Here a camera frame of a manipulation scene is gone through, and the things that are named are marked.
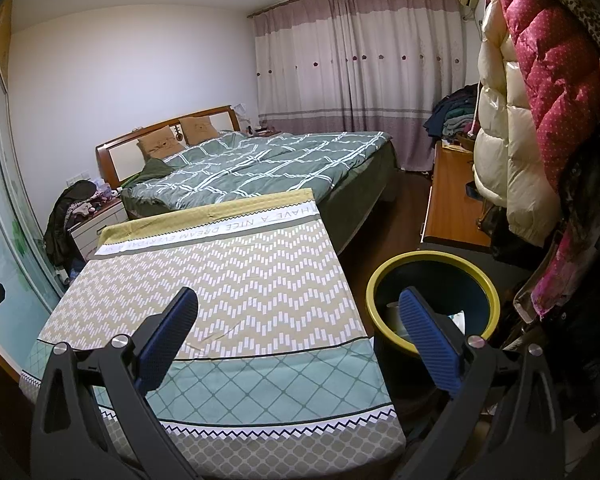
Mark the pile of folded clothes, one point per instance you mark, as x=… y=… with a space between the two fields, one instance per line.
x=452 y=112

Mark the pink floral garment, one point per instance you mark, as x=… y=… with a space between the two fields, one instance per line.
x=557 y=275

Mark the wooden bed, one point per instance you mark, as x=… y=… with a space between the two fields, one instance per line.
x=122 y=152

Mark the pink and white curtain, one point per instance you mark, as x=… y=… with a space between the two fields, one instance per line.
x=355 y=60

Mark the green checked duvet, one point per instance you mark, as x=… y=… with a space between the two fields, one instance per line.
x=270 y=165

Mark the red dotted puffer jacket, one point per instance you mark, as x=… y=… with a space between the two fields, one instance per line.
x=555 y=85

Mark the leopard print garment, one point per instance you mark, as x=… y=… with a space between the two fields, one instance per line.
x=580 y=5

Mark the white nightstand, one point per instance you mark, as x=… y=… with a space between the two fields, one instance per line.
x=95 y=230

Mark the brown pillow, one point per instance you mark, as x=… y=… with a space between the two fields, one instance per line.
x=200 y=129
x=160 y=142

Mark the cream puffer jacket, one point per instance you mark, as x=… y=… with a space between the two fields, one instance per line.
x=505 y=160

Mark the table with patterned cloth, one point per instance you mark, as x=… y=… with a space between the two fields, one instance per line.
x=260 y=270

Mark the wooden cabinet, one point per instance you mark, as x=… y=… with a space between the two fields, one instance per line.
x=450 y=195

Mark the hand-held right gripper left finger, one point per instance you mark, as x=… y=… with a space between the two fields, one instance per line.
x=170 y=330

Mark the sliding door wardrobe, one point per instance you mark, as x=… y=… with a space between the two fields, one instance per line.
x=10 y=200

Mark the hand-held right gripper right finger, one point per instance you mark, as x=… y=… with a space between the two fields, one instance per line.
x=430 y=340

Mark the dark green blanket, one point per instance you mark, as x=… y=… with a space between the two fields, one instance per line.
x=152 y=170

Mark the yellow-rimmed dark trash bin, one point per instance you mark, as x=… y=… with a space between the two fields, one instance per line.
x=430 y=258

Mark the dark jacket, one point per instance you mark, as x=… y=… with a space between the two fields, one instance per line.
x=60 y=220

